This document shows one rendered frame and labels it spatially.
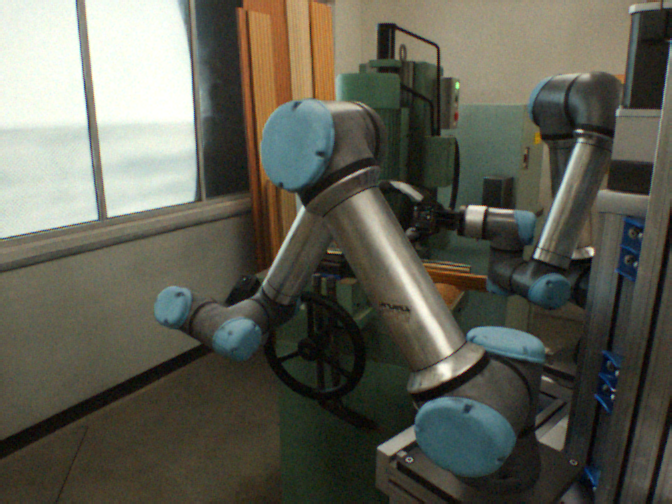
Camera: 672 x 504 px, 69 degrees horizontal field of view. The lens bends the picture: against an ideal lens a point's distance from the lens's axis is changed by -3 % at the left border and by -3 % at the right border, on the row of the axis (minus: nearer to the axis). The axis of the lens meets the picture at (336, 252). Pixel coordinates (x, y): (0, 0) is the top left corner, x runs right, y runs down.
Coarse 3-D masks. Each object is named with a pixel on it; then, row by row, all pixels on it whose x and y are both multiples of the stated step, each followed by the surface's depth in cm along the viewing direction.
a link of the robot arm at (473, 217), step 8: (472, 208) 112; (480, 208) 112; (464, 216) 113; (472, 216) 111; (480, 216) 111; (464, 224) 112; (472, 224) 111; (480, 224) 110; (464, 232) 113; (472, 232) 112; (480, 232) 111
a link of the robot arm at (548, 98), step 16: (544, 80) 109; (560, 80) 103; (544, 96) 106; (560, 96) 101; (528, 112) 112; (544, 112) 107; (560, 112) 102; (544, 128) 108; (560, 128) 105; (560, 144) 107; (560, 160) 109; (560, 176) 110; (592, 240) 116; (576, 256) 114; (592, 256) 114; (576, 272) 114; (576, 304) 116
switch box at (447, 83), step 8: (440, 80) 154; (448, 80) 153; (456, 80) 156; (440, 88) 154; (448, 88) 153; (440, 96) 155; (448, 96) 154; (440, 104) 156; (448, 104) 154; (440, 112) 156; (448, 112) 155; (440, 120) 157; (448, 120) 156; (440, 128) 157; (448, 128) 156
